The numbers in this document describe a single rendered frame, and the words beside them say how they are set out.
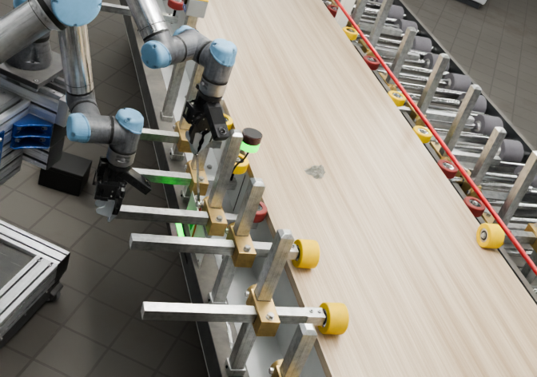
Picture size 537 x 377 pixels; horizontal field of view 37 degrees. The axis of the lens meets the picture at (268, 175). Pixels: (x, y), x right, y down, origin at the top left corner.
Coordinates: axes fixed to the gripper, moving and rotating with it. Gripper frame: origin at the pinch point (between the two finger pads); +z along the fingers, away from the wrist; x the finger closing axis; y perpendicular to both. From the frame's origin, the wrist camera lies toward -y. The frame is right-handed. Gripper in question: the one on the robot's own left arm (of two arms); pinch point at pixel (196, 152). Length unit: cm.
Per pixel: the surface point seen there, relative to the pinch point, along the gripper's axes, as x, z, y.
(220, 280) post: 5.1, 20.5, -32.5
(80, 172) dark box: -27, 93, 106
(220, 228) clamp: -3.4, 15.9, -16.8
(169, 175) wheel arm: -3.5, 19.9, 14.1
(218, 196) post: -5.1, 9.9, -9.5
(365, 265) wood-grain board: -34, 10, -48
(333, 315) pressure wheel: -3, 2, -67
